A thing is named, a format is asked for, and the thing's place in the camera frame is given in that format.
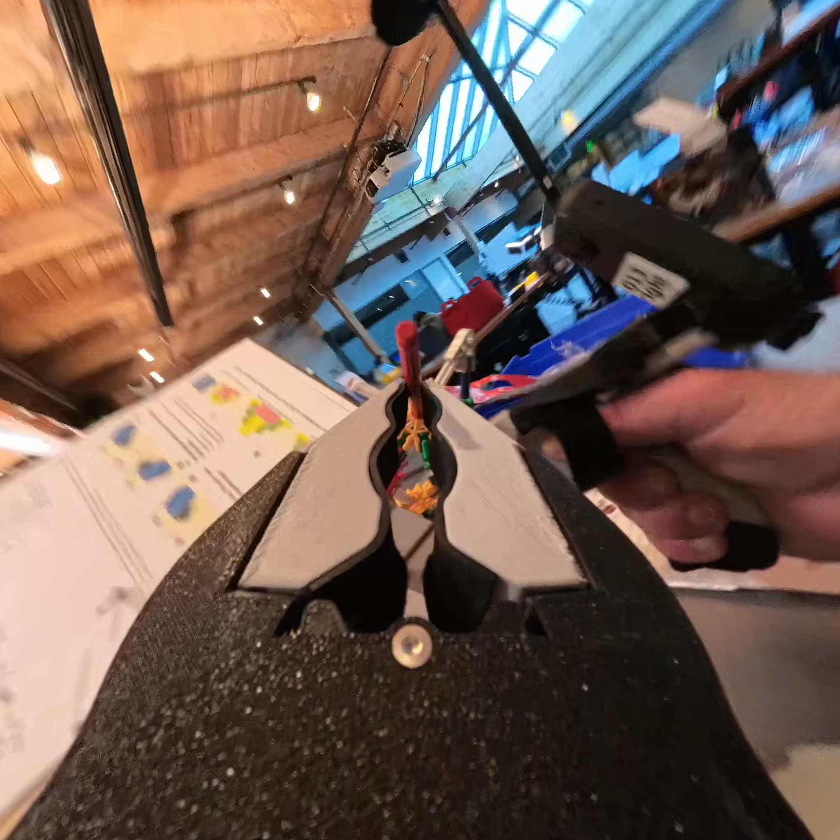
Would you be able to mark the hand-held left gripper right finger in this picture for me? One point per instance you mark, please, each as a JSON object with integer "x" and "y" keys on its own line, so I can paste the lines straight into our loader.
{"x": 505, "y": 518}

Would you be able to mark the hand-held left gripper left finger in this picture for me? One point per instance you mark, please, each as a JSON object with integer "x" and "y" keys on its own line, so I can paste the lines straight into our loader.
{"x": 315, "y": 518}

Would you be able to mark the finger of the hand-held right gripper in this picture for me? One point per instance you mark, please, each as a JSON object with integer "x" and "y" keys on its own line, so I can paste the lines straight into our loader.
{"x": 623, "y": 377}

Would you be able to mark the colourful construction toy model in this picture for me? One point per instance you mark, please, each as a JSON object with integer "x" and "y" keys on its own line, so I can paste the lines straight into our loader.
{"x": 408, "y": 348}

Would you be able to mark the person's right hand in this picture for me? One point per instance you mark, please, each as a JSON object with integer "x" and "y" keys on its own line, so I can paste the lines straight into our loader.
{"x": 754, "y": 426}

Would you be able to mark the blue bin with papers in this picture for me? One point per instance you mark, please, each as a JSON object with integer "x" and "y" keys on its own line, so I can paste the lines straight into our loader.
{"x": 590, "y": 334}

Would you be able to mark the red tote bag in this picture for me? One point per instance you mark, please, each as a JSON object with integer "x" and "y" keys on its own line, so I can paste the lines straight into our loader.
{"x": 469, "y": 308}

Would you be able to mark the printed instruction sheet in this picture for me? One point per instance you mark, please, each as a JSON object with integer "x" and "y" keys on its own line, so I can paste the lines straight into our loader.
{"x": 131, "y": 492}

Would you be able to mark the black pole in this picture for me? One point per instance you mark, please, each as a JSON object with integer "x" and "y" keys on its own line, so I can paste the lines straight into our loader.
{"x": 499, "y": 105}

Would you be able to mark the white ceiling device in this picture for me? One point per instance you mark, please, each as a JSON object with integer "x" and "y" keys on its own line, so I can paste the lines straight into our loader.
{"x": 394, "y": 170}

